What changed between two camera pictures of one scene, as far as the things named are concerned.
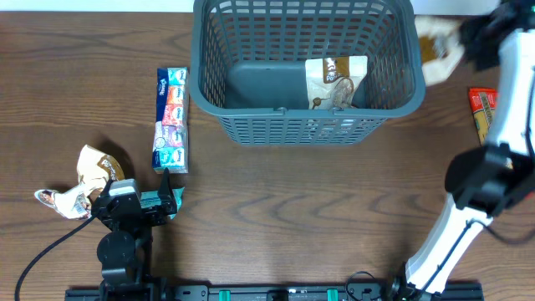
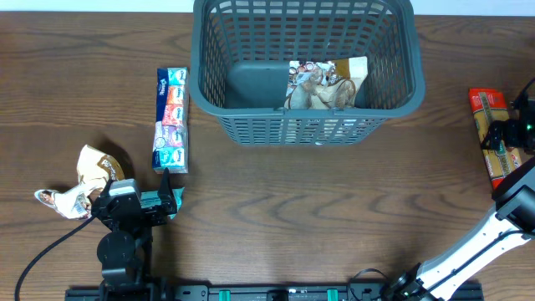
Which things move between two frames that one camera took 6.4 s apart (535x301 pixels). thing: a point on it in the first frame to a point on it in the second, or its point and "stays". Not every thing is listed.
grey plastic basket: [248, 68] stays
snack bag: [440, 45] to [305, 79]
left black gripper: [159, 216] stays
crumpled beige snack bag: [94, 169] stays
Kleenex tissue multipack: [170, 145] stays
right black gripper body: [476, 32] to [505, 134]
